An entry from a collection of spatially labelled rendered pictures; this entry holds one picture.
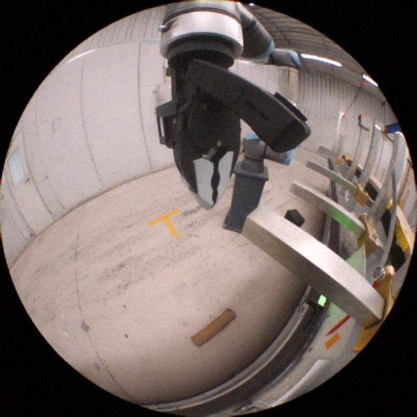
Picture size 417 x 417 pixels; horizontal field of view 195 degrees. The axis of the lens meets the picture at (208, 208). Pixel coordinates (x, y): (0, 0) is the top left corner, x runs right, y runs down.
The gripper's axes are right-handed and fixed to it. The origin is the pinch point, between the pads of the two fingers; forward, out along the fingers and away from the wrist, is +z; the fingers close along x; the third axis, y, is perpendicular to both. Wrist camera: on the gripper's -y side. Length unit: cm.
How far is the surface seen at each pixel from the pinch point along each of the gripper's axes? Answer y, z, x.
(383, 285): -31.4, -2.7, -4.8
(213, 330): -20, 75, 14
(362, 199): -34, 0, -45
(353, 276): -20.0, -3.4, -0.5
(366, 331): -31.4, -0.9, 2.1
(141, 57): 229, -151, -52
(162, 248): 57, 83, 7
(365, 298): -23.5, -3.4, 0.8
